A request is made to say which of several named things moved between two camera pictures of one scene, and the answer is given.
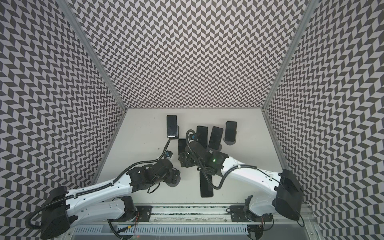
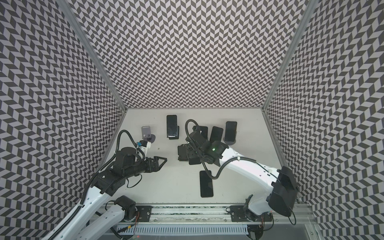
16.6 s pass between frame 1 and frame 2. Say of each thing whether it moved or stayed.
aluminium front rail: stayed
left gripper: moved
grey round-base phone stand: moved
